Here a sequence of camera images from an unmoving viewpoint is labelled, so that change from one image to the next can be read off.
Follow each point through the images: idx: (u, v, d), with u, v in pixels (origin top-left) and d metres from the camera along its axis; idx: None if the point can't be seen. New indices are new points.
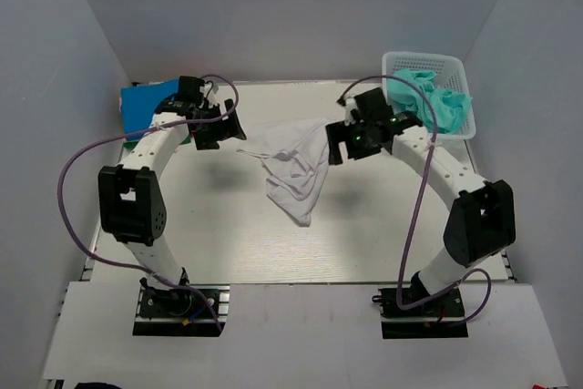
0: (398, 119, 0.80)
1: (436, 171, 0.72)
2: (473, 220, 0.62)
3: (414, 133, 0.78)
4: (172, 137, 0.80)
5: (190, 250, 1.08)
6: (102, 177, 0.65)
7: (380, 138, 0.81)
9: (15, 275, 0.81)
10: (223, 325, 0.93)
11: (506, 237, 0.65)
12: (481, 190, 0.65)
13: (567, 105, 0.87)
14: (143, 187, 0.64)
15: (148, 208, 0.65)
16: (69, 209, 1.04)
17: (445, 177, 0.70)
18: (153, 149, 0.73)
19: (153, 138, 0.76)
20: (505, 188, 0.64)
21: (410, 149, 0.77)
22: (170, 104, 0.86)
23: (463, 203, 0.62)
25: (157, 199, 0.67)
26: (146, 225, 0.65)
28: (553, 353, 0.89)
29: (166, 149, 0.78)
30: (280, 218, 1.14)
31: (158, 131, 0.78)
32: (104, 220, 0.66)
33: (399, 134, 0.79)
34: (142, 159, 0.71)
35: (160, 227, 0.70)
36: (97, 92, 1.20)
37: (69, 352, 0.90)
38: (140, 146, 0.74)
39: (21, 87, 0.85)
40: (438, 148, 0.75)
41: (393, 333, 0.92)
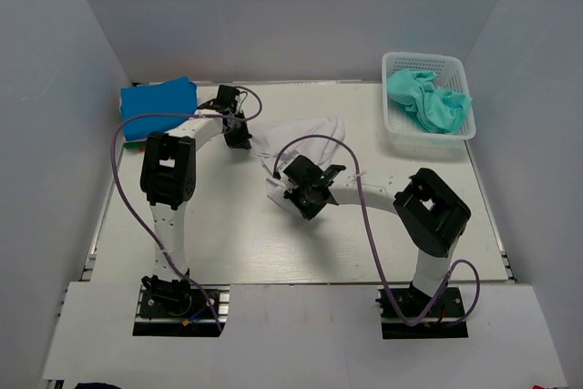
0: (326, 174, 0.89)
1: (373, 191, 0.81)
2: (420, 210, 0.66)
3: (342, 176, 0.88)
4: (211, 124, 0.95)
5: (189, 250, 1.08)
6: (150, 140, 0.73)
7: (323, 198, 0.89)
9: (15, 274, 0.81)
10: (223, 324, 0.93)
11: (459, 209, 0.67)
12: (414, 186, 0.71)
13: (567, 106, 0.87)
14: (186, 151, 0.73)
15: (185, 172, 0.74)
16: (70, 209, 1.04)
17: (380, 191, 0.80)
18: (195, 128, 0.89)
19: (195, 122, 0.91)
20: (426, 174, 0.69)
21: (344, 189, 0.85)
22: (210, 106, 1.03)
23: (401, 201, 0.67)
25: (192, 167, 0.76)
26: (179, 187, 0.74)
28: (552, 352, 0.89)
29: (204, 133, 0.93)
30: (280, 217, 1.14)
31: (199, 117, 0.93)
32: (144, 179, 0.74)
33: (332, 185, 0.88)
34: (184, 133, 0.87)
35: (189, 192, 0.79)
36: (97, 92, 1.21)
37: (70, 352, 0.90)
38: (185, 126, 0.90)
39: (21, 87, 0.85)
40: (365, 177, 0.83)
41: (393, 334, 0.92)
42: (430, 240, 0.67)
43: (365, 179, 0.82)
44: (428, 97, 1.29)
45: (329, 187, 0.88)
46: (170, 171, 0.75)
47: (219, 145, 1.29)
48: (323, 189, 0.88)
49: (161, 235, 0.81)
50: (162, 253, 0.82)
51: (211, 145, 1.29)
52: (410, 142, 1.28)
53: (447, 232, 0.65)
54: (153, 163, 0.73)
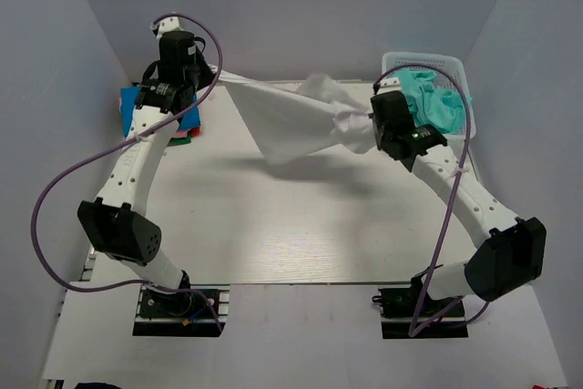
0: (420, 136, 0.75)
1: (465, 202, 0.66)
2: (503, 261, 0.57)
3: (439, 153, 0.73)
4: (156, 143, 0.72)
5: (190, 250, 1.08)
6: (85, 215, 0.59)
7: (401, 155, 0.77)
9: (15, 275, 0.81)
10: (223, 325, 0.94)
11: (530, 271, 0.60)
12: (510, 229, 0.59)
13: (567, 105, 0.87)
14: (127, 221, 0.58)
15: (137, 241, 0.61)
16: (70, 209, 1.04)
17: (475, 210, 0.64)
18: (135, 175, 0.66)
19: (134, 155, 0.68)
20: (536, 227, 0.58)
21: (435, 174, 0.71)
22: (154, 89, 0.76)
23: (492, 243, 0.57)
25: (144, 228, 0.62)
26: (138, 254, 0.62)
28: (552, 353, 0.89)
29: (150, 161, 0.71)
30: (281, 217, 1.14)
31: (138, 142, 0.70)
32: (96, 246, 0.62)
33: (422, 155, 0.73)
34: (122, 188, 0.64)
35: (153, 246, 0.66)
36: (97, 92, 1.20)
37: (70, 352, 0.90)
38: (120, 168, 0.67)
39: (21, 87, 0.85)
40: (465, 175, 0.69)
41: (392, 333, 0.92)
42: (482, 281, 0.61)
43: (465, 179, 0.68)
44: (428, 97, 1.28)
45: (418, 156, 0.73)
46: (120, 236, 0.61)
47: (219, 147, 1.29)
48: (408, 148, 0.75)
49: (144, 274, 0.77)
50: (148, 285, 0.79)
51: (212, 145, 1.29)
52: None
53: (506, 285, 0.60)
54: (99, 234, 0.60)
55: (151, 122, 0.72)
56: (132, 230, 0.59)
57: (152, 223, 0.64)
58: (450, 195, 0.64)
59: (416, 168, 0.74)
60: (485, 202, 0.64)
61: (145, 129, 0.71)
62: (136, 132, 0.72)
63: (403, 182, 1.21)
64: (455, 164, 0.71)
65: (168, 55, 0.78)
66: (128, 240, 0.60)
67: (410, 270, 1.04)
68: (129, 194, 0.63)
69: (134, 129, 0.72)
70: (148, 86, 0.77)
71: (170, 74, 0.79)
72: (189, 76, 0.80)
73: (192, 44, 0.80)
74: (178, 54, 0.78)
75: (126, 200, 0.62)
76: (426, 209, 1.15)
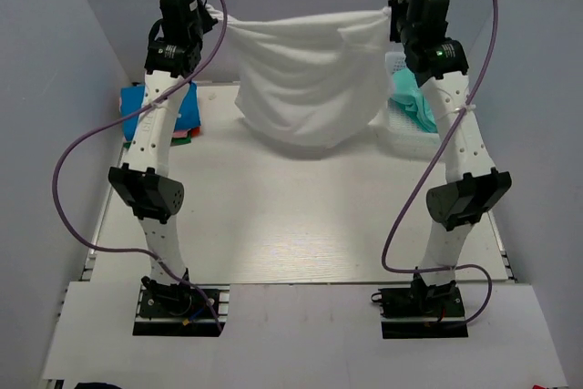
0: (444, 54, 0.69)
1: (454, 144, 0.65)
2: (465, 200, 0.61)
3: (454, 81, 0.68)
4: (171, 107, 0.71)
5: (190, 249, 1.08)
6: (117, 182, 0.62)
7: (416, 66, 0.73)
9: (15, 275, 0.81)
10: (223, 324, 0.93)
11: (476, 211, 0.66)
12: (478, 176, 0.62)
13: (567, 105, 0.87)
14: (155, 188, 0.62)
15: (164, 201, 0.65)
16: (69, 209, 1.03)
17: (459, 152, 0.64)
18: (155, 142, 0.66)
19: (151, 121, 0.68)
20: (503, 180, 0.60)
21: (441, 104, 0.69)
22: (161, 51, 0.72)
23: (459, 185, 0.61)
25: (168, 189, 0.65)
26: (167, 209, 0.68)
28: (552, 352, 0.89)
29: (168, 126, 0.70)
30: (280, 218, 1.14)
31: (153, 109, 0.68)
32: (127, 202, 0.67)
33: (437, 78, 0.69)
34: (145, 154, 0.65)
35: (178, 201, 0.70)
36: (97, 91, 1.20)
37: (70, 352, 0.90)
38: (140, 134, 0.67)
39: (21, 87, 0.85)
40: (469, 116, 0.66)
41: (393, 334, 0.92)
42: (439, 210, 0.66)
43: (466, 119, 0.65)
44: None
45: (434, 78, 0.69)
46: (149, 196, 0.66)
47: (218, 147, 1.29)
48: (424, 59, 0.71)
49: (154, 246, 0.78)
50: (158, 261, 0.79)
51: (211, 145, 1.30)
52: (409, 141, 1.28)
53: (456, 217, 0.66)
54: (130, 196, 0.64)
55: (164, 87, 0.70)
56: (159, 194, 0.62)
57: (177, 181, 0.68)
58: (451, 127, 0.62)
59: (426, 88, 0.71)
60: (473, 145, 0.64)
61: (158, 96, 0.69)
62: (150, 97, 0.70)
63: (404, 179, 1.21)
64: (465, 97, 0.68)
65: (170, 12, 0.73)
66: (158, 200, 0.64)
67: (411, 268, 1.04)
68: (153, 160, 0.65)
69: (148, 95, 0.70)
70: (156, 47, 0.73)
71: (177, 34, 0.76)
72: (192, 32, 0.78)
73: None
74: (181, 12, 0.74)
75: (150, 166, 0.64)
76: (425, 208, 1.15)
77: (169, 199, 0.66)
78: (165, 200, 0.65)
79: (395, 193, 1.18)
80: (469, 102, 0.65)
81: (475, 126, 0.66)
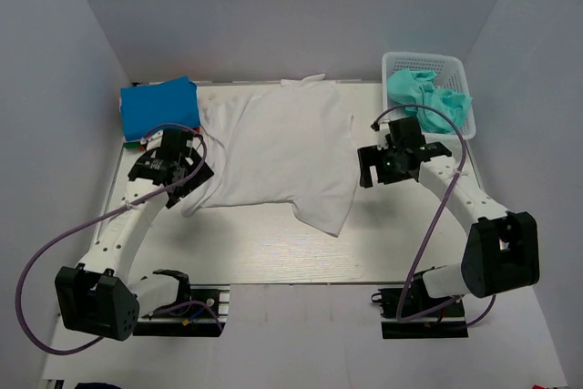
0: (427, 148, 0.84)
1: (458, 197, 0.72)
2: (489, 247, 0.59)
3: (441, 161, 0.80)
4: (147, 210, 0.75)
5: (190, 248, 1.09)
6: (62, 287, 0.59)
7: (409, 165, 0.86)
9: (15, 276, 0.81)
10: (223, 324, 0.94)
11: (529, 275, 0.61)
12: (504, 221, 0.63)
13: (567, 106, 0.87)
14: (106, 295, 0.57)
15: (114, 318, 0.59)
16: (69, 209, 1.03)
17: (467, 203, 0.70)
18: (121, 241, 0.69)
19: (123, 221, 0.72)
20: (527, 220, 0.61)
21: (434, 176, 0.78)
22: (148, 165, 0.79)
23: (480, 229, 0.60)
25: (125, 303, 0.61)
26: (113, 330, 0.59)
28: (552, 353, 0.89)
29: (138, 230, 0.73)
30: (280, 218, 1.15)
31: (128, 210, 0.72)
32: (68, 318, 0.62)
33: (426, 162, 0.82)
34: (107, 254, 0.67)
35: (130, 324, 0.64)
36: (97, 92, 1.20)
37: (71, 352, 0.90)
38: (108, 233, 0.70)
39: (21, 87, 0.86)
40: (463, 178, 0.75)
41: (393, 333, 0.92)
42: (475, 275, 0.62)
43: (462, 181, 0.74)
44: (428, 97, 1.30)
45: (423, 161, 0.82)
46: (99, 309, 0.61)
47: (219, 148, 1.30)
48: (415, 158, 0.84)
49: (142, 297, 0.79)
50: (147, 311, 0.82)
51: (211, 145, 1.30)
52: None
53: (498, 283, 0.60)
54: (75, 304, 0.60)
55: (142, 191, 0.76)
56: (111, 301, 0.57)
57: (134, 297, 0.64)
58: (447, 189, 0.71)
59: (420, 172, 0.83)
60: (478, 198, 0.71)
61: (136, 199, 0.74)
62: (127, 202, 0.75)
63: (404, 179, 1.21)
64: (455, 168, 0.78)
65: (168, 142, 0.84)
66: (107, 314, 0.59)
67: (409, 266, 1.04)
68: (112, 261, 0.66)
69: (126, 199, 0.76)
70: (143, 161, 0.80)
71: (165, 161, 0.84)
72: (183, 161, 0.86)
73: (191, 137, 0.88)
74: (178, 140, 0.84)
75: (109, 266, 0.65)
76: (425, 208, 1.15)
77: (122, 315, 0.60)
78: (114, 315, 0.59)
79: (395, 193, 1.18)
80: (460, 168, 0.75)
81: (475, 184, 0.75)
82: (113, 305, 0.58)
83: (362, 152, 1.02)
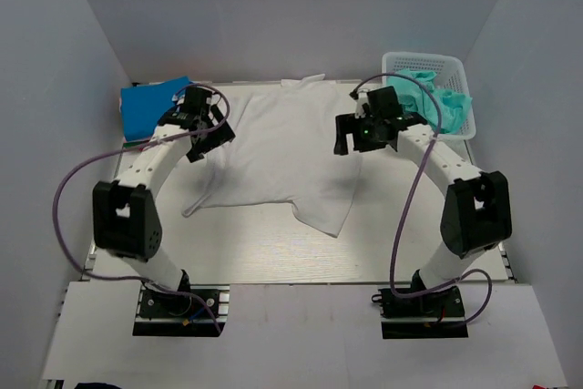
0: (404, 118, 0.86)
1: (435, 161, 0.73)
2: (465, 205, 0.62)
3: (417, 130, 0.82)
4: (175, 148, 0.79)
5: (191, 248, 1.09)
6: (99, 190, 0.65)
7: (387, 135, 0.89)
9: (15, 275, 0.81)
10: (223, 325, 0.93)
11: (503, 230, 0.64)
12: (477, 181, 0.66)
13: (567, 105, 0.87)
14: (139, 200, 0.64)
15: (142, 229, 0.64)
16: (69, 209, 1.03)
17: (443, 168, 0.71)
18: (152, 166, 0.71)
19: (153, 153, 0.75)
20: (499, 178, 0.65)
21: (413, 144, 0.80)
22: (175, 116, 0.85)
23: (456, 189, 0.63)
25: (152, 219, 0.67)
26: (139, 242, 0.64)
28: (552, 353, 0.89)
29: (166, 163, 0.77)
30: (280, 218, 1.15)
31: (158, 146, 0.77)
32: (97, 235, 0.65)
33: (404, 131, 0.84)
34: (139, 175, 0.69)
35: (155, 246, 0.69)
36: (97, 92, 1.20)
37: (70, 352, 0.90)
38: (140, 161, 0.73)
39: (21, 87, 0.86)
40: (439, 144, 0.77)
41: (393, 334, 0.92)
42: (455, 234, 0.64)
43: (437, 147, 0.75)
44: (428, 97, 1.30)
45: (401, 130, 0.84)
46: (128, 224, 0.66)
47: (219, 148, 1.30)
48: (393, 128, 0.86)
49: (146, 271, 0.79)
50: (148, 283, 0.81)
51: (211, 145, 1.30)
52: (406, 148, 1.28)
53: (475, 239, 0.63)
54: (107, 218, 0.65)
55: (170, 133, 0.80)
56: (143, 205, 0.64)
57: (159, 220, 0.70)
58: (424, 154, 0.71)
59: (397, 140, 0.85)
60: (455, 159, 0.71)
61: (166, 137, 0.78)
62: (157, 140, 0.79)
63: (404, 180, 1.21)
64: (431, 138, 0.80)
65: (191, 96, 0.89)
66: (138, 224, 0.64)
67: (409, 266, 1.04)
68: (145, 179, 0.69)
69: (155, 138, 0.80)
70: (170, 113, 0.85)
71: None
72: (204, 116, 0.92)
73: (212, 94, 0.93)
74: (200, 95, 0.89)
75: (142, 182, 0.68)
76: (426, 209, 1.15)
77: (149, 230, 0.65)
78: (144, 224, 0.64)
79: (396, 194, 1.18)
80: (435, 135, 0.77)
81: (450, 148, 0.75)
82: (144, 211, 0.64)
83: (339, 122, 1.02)
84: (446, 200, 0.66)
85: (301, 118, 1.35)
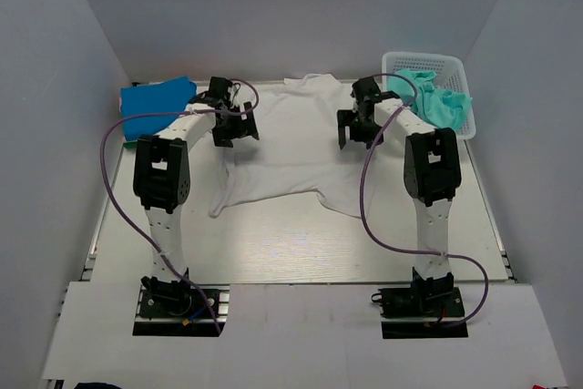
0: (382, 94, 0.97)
1: (401, 122, 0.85)
2: (419, 153, 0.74)
3: (391, 102, 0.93)
4: (203, 120, 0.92)
5: (189, 248, 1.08)
6: (142, 144, 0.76)
7: (367, 109, 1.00)
9: (15, 275, 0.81)
10: (223, 325, 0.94)
11: (454, 178, 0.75)
12: (433, 138, 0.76)
13: (567, 106, 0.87)
14: (178, 152, 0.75)
15: (177, 176, 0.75)
16: (69, 208, 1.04)
17: (404, 127, 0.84)
18: (187, 127, 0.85)
19: (186, 119, 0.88)
20: (449, 135, 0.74)
21: (384, 112, 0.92)
22: (203, 99, 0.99)
23: (413, 141, 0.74)
25: (185, 169, 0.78)
26: (173, 187, 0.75)
28: (552, 352, 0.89)
29: (196, 130, 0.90)
30: (281, 219, 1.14)
31: (189, 116, 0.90)
32: (136, 183, 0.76)
33: (379, 103, 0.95)
34: (176, 133, 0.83)
35: (184, 196, 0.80)
36: (97, 91, 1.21)
37: (71, 352, 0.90)
38: (176, 124, 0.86)
39: (20, 88, 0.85)
40: (406, 111, 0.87)
41: (392, 334, 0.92)
42: (414, 181, 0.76)
43: (404, 112, 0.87)
44: (428, 97, 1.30)
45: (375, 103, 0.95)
46: (163, 174, 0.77)
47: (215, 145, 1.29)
48: (371, 105, 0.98)
49: (158, 237, 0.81)
50: (161, 255, 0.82)
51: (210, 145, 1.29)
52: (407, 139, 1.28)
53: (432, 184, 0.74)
54: (146, 168, 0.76)
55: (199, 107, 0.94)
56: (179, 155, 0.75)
57: (189, 174, 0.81)
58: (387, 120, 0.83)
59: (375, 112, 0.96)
60: (414, 119, 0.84)
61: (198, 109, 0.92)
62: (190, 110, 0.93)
63: None
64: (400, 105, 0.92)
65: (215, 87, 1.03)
66: (172, 171, 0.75)
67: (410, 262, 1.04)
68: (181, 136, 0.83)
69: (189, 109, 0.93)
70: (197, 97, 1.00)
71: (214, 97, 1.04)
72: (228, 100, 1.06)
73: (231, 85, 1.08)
74: (222, 83, 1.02)
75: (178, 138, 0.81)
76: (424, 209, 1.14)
77: (181, 179, 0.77)
78: (178, 170, 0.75)
79: (394, 191, 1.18)
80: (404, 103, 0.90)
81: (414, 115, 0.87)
82: (179, 160, 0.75)
83: (340, 115, 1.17)
84: (406, 152, 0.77)
85: (301, 118, 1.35)
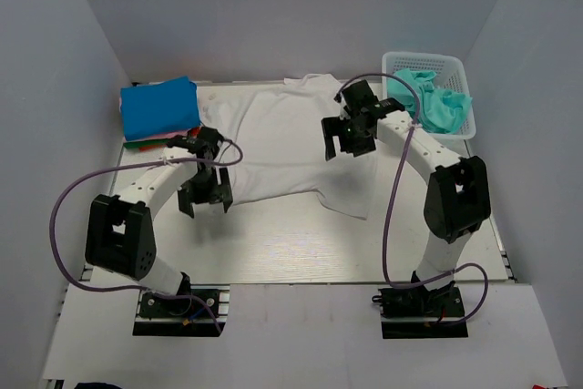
0: (383, 106, 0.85)
1: (416, 149, 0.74)
2: (448, 192, 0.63)
3: (395, 117, 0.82)
4: (179, 170, 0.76)
5: (189, 248, 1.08)
6: (96, 206, 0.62)
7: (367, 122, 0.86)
9: (15, 275, 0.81)
10: (223, 325, 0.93)
11: (483, 210, 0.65)
12: (457, 167, 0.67)
13: (567, 106, 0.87)
14: (137, 221, 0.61)
15: (135, 249, 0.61)
16: (69, 209, 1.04)
17: (424, 155, 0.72)
18: (154, 185, 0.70)
19: (157, 172, 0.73)
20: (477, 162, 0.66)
21: (393, 132, 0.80)
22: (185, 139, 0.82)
23: (439, 177, 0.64)
25: (147, 239, 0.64)
26: (131, 261, 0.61)
28: (552, 352, 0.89)
29: (169, 184, 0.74)
30: (281, 219, 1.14)
31: (165, 165, 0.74)
32: (89, 250, 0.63)
33: (383, 118, 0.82)
34: (140, 192, 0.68)
35: (146, 267, 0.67)
36: (97, 92, 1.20)
37: (70, 352, 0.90)
38: (143, 178, 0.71)
39: (20, 88, 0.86)
40: (419, 131, 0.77)
41: (393, 334, 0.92)
42: (438, 219, 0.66)
43: (416, 134, 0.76)
44: (428, 97, 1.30)
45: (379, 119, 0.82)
46: (121, 242, 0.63)
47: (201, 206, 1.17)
48: (372, 116, 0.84)
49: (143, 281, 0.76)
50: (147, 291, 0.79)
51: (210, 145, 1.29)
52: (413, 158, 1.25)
53: (458, 222, 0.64)
54: (101, 234, 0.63)
55: (178, 155, 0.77)
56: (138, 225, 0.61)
57: (153, 241, 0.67)
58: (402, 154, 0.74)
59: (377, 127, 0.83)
60: (433, 148, 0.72)
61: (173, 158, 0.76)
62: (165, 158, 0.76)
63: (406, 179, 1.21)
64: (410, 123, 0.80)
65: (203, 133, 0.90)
66: (131, 244, 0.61)
67: (409, 264, 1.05)
68: (144, 197, 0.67)
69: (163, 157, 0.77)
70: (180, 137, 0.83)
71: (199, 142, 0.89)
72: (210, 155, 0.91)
73: None
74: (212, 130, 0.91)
75: (141, 199, 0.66)
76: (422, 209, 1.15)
77: (142, 250, 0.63)
78: (138, 242, 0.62)
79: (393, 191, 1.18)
80: (414, 122, 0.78)
81: (430, 136, 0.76)
82: (139, 231, 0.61)
83: (326, 123, 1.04)
84: (428, 187, 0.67)
85: (301, 118, 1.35)
